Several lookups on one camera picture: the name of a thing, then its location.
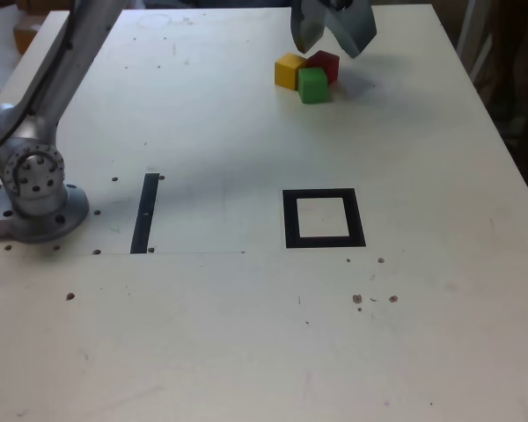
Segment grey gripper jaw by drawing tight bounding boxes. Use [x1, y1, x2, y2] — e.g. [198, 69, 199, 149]
[290, 0, 328, 54]
[325, 0, 378, 59]

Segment red cube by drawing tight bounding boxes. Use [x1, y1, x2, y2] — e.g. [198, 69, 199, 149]
[306, 49, 341, 85]

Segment yellow cube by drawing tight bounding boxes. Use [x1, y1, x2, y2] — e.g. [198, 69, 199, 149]
[274, 52, 308, 91]

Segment green cube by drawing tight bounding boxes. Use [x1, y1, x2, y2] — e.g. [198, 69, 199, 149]
[297, 66, 328, 106]

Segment black tape square outline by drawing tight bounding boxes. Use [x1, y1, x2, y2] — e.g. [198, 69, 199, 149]
[282, 187, 367, 250]

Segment black tape strip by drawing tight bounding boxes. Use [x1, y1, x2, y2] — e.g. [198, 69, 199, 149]
[129, 172, 160, 255]

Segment orange box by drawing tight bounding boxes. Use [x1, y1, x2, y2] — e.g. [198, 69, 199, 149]
[12, 24, 41, 55]

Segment white frame post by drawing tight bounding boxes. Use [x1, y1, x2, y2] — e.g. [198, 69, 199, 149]
[456, 0, 498, 87]

